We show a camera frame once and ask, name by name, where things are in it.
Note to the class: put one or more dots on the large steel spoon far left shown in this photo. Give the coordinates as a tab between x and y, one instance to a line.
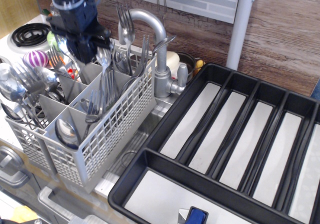
14	91

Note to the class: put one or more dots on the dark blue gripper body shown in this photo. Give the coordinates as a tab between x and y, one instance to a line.
77	17

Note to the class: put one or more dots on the blue object bottom edge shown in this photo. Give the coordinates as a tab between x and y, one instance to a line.
193	215

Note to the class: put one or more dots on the black cutlery tray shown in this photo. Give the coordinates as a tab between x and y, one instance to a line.
242	149

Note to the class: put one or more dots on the small metal pot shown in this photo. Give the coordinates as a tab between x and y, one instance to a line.
193	65

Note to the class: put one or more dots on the silver sink faucet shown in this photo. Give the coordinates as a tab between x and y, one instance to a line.
164	84

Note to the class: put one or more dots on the steel fork front centre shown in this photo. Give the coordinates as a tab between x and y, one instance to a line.
93	113

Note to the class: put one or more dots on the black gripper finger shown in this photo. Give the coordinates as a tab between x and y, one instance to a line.
95	42
80	47

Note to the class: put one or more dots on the black coil stove burner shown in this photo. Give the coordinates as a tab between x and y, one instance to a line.
30	35

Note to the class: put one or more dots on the steel fork back left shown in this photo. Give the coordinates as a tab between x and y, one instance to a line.
62	41

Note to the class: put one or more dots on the steel spoon front compartment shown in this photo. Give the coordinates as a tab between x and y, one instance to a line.
67	134

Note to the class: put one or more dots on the steel fork right back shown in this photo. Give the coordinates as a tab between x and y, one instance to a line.
141	66

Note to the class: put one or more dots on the purple striped toy egg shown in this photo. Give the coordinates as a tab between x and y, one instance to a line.
36	58

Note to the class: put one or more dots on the tall steel fork back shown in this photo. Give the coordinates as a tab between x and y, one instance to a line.
127	31

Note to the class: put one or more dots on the grey plastic cutlery basket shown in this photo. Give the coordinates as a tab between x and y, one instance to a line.
101	142

